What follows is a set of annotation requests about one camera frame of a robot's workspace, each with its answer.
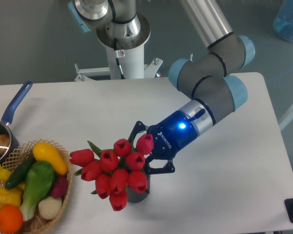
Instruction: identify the dark grey ribbed vase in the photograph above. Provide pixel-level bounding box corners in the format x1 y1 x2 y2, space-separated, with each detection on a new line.
127 171 150 203

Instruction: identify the green cucumber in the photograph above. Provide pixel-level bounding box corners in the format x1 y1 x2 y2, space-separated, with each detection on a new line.
5 154 36 189

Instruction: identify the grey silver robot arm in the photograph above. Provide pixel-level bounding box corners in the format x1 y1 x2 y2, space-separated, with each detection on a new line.
68 0 255 175

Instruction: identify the black cable on pedestal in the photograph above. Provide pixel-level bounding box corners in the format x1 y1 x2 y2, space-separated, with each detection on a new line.
113 38 126 79

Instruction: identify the blue handled saucepan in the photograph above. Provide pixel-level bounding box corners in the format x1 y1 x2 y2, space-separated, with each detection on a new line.
0 81 33 164

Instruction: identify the red tulip bouquet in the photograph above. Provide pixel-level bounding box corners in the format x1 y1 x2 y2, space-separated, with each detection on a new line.
69 134 154 211

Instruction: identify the green lettuce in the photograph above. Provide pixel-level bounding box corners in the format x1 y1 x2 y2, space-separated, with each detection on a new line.
20 161 55 221

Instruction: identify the yellow squash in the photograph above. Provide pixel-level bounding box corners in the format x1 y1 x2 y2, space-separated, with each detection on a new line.
32 142 68 175

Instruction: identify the woven wicker basket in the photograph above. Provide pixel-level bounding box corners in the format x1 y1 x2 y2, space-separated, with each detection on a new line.
0 139 74 234

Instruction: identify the yellow corn cob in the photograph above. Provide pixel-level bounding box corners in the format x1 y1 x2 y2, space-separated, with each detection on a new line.
0 185 22 209

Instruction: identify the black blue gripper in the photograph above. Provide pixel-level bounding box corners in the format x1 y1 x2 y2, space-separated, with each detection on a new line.
129 110 200 175

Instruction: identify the fried food in pan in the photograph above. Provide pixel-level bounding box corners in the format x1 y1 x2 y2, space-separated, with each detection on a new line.
0 134 10 156

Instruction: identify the orange fruit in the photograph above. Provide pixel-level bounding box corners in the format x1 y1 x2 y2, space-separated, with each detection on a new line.
0 205 23 234

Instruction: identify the purple red radish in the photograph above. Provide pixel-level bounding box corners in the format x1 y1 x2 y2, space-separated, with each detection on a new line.
50 175 68 198

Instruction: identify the blue plastic bag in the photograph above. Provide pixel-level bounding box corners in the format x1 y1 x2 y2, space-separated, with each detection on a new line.
273 0 293 42

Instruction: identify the white garlic bulb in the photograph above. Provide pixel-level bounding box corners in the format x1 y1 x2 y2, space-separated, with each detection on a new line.
38 196 62 220

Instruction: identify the small yellow banana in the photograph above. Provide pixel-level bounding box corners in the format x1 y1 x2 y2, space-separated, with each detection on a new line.
0 164 12 183

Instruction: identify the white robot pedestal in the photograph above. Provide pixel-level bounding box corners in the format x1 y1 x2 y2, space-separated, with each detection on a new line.
75 13 163 81

